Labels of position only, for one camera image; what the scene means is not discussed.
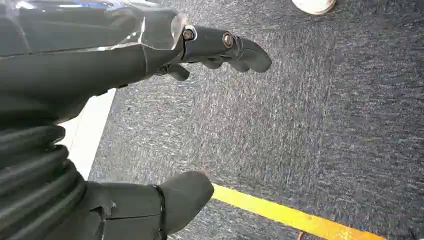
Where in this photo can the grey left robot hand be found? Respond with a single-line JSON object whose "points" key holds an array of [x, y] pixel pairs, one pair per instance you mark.
{"points": [[76, 66]]}

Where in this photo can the white flat panel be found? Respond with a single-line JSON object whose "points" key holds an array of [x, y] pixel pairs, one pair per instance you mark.
{"points": [[87, 132]]}

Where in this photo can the ribbed grey left arm sleeve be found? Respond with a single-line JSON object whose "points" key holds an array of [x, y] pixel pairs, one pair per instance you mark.
{"points": [[30, 185]]}

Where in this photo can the white round object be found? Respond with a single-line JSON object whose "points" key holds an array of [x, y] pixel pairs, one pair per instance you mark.
{"points": [[314, 6]]}

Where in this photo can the yellow tape strip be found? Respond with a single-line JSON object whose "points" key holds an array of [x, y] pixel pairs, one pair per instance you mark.
{"points": [[285, 215]]}

